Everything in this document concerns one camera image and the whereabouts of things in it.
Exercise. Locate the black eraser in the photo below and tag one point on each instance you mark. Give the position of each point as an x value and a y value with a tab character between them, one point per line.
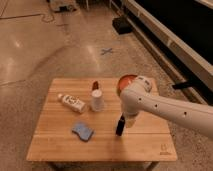
120	126

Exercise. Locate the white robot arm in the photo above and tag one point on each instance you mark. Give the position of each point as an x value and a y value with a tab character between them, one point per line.
135	95

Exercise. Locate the red brown small object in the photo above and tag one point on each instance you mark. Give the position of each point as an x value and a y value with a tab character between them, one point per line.
95	85

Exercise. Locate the orange red bowl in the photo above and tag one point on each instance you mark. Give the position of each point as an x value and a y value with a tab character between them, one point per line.
123	82

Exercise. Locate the white paper cup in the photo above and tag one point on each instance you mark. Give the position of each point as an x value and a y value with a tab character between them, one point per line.
97	102

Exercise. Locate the white lying bottle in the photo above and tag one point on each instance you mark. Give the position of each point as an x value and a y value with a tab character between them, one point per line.
72	102

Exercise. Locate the wooden table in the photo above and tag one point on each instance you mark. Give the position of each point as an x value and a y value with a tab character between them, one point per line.
53	140

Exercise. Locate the black floor box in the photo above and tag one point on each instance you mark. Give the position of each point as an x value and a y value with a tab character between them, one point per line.
121	25

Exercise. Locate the grey equipment on floor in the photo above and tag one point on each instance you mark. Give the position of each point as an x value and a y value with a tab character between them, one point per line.
61	5

